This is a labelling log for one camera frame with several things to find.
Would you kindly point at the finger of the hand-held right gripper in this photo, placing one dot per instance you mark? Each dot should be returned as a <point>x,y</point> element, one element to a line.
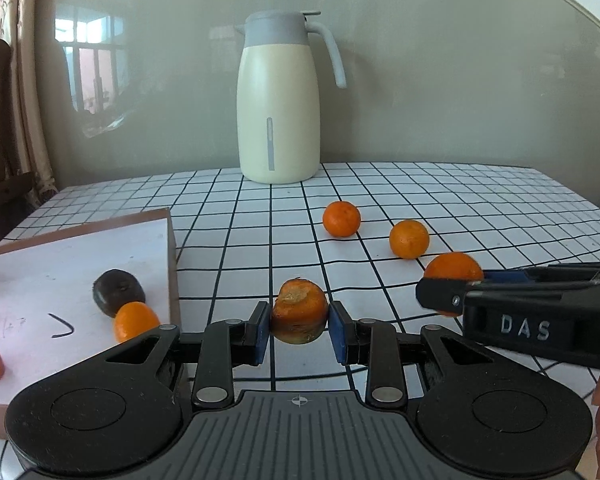
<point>510,276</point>
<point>440,297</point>

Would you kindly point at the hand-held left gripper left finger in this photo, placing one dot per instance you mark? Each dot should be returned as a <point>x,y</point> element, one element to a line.
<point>261,334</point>

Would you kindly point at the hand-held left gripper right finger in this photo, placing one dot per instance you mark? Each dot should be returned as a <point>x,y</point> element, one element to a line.
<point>338,334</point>

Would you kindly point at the large dark orange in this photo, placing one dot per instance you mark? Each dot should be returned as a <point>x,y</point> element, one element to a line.
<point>452,266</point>

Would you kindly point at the carrot stub with brown top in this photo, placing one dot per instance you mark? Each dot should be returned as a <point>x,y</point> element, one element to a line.
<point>300,310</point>

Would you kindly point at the small orange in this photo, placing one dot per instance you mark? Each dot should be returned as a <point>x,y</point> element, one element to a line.
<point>409,239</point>
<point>132,321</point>
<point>341,218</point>

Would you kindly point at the dark brown round fruit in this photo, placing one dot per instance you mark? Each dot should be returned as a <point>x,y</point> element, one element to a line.
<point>115,290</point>

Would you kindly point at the white cutting board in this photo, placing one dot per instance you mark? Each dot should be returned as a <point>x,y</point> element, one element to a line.
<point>55,270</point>

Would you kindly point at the white black-checked tablecloth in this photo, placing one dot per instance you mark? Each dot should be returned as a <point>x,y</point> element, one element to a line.
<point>280,220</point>

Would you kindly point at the cream thermos jug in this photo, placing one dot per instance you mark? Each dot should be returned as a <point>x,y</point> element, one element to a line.
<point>280,110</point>

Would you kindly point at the beige patterned curtain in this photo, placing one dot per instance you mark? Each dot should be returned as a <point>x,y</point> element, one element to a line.
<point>25,60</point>

